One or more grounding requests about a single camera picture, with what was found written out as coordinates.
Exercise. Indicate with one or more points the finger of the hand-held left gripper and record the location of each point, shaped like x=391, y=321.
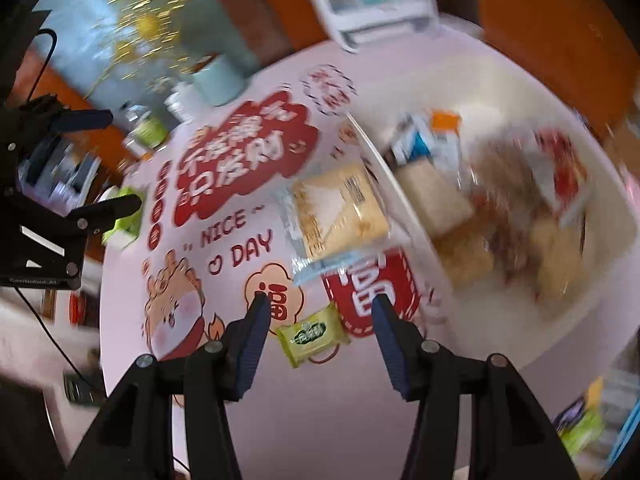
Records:
x=85, y=119
x=112, y=208

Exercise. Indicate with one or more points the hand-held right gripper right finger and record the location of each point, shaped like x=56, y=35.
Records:
x=395, y=355

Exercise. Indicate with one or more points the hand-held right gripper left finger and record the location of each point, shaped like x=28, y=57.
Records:
x=252, y=350

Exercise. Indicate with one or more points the small green snack packet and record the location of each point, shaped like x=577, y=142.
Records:
x=311, y=334

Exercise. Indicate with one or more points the white plastic tray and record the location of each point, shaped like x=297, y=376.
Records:
x=500, y=315

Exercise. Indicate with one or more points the clear tan cracker packet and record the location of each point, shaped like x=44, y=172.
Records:
x=335, y=215

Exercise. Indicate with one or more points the beige cracker block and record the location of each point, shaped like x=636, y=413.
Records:
x=435, y=195

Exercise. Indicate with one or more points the clear bag of pale pastries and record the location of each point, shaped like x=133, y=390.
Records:
x=550, y=250

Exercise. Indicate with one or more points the blue snack packet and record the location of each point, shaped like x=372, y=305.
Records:
x=417, y=147

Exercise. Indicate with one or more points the orange and white snack packet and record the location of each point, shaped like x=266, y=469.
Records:
x=445, y=122

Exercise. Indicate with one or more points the white red printed snack packet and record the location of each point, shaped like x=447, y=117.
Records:
x=560, y=175

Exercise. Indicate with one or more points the green tissue box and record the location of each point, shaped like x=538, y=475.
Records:
x=125, y=225

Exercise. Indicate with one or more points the bottle with green label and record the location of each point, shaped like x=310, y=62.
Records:
x=149, y=132

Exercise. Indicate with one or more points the pink printed table cover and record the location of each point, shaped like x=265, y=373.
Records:
x=320, y=410

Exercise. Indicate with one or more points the white pill bottle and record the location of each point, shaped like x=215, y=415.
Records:
x=177, y=105

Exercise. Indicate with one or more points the red object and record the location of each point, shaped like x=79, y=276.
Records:
x=82, y=307

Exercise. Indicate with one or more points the gold decorative branches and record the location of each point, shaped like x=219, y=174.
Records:
x=145, y=22

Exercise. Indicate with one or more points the mint green container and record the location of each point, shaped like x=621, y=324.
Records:
x=220, y=82

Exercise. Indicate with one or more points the colourful packaging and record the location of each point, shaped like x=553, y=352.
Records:
x=585, y=420

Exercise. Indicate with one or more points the white appliance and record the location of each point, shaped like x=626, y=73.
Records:
x=380, y=15

